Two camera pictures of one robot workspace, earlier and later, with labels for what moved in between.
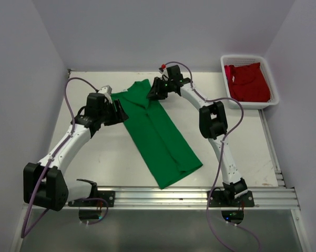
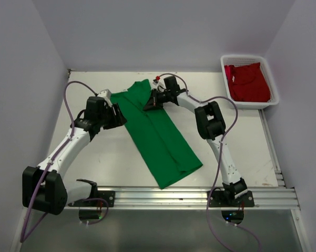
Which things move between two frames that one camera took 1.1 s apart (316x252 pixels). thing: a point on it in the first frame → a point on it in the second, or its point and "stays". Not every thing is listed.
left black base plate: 103,198 stays
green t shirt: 169,157 stays
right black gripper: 155,92 → 153,103
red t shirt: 247,83 stays
